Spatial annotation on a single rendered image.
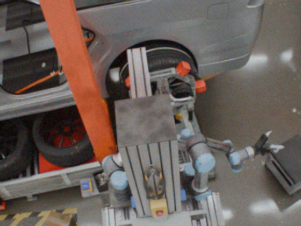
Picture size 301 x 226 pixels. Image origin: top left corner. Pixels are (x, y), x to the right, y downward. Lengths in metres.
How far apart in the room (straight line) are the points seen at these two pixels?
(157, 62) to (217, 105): 1.37
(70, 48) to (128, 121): 0.76
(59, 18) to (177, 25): 1.15
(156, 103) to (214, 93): 2.67
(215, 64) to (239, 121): 0.92
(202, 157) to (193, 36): 1.22
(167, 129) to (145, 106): 0.16
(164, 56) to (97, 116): 0.74
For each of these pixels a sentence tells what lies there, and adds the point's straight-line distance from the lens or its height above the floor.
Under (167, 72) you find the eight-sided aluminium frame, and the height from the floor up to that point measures 1.11.
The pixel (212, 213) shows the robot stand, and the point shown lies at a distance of 2.88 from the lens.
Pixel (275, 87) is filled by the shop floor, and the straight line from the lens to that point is 4.54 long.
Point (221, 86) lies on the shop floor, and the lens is 4.46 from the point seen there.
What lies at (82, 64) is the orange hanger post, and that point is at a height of 1.73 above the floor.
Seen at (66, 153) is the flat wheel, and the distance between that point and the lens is 3.54.
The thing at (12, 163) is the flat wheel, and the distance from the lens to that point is 3.69.
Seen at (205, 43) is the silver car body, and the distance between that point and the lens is 3.25.
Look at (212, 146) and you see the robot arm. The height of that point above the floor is 1.31.
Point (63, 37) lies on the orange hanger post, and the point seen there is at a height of 1.97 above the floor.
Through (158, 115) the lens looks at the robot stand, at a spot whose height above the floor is 2.03.
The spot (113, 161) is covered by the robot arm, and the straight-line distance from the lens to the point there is 2.74.
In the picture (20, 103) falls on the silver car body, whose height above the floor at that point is 0.91.
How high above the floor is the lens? 3.41
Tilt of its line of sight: 53 degrees down
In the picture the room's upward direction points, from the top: 8 degrees counter-clockwise
